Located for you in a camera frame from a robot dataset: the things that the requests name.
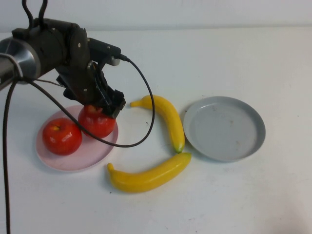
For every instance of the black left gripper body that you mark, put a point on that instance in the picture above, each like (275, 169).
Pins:
(84, 83)

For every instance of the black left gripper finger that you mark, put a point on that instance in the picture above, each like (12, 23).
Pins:
(116, 102)
(72, 94)

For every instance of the red apple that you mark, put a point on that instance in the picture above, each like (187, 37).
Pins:
(62, 139)
(100, 124)

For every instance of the yellow banana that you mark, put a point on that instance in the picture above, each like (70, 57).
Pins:
(146, 180)
(173, 126)

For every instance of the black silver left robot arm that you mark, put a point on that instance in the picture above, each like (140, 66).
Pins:
(48, 48)

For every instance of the pink round plate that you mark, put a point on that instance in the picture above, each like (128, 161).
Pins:
(80, 158)

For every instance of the grey round plate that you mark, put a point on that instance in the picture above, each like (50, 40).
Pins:
(224, 129)

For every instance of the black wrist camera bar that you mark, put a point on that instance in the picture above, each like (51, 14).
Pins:
(103, 47)

